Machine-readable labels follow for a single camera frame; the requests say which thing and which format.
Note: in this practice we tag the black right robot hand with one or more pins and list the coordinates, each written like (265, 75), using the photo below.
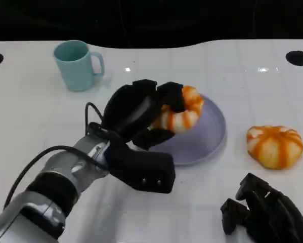
(272, 217)

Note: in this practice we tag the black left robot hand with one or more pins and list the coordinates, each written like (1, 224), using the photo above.
(126, 111)

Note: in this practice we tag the orange and white bread roll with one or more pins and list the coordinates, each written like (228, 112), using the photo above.
(274, 148)
(184, 119)

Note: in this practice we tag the pale green mug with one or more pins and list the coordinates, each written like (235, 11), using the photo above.
(74, 69)

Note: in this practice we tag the lilac plate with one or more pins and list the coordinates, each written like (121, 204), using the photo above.
(204, 136)

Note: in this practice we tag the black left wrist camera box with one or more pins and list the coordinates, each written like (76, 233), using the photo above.
(143, 167)

